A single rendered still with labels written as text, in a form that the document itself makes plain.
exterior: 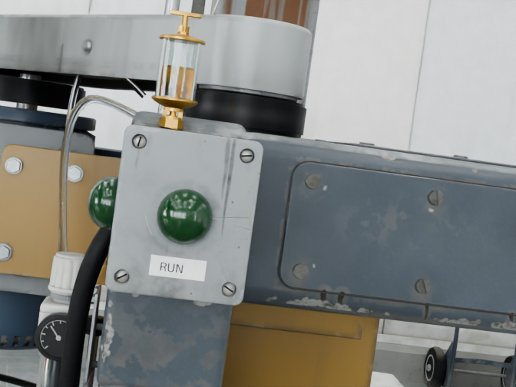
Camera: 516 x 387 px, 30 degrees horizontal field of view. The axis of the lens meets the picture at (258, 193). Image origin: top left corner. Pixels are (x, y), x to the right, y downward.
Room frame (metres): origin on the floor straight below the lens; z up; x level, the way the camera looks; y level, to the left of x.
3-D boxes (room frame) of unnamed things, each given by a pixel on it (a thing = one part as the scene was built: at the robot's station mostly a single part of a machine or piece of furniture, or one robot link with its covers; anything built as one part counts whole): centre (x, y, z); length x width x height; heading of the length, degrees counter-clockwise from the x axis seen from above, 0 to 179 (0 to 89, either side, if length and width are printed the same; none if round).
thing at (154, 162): (0.54, 0.04, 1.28); 0.08 x 0.05 x 0.09; 96
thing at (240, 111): (0.72, 0.02, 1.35); 0.09 x 0.09 x 0.03
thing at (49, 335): (0.75, 0.14, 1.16); 0.04 x 0.02 x 0.04; 96
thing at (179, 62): (0.60, 0.06, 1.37); 0.03 x 0.02 x 0.03; 96
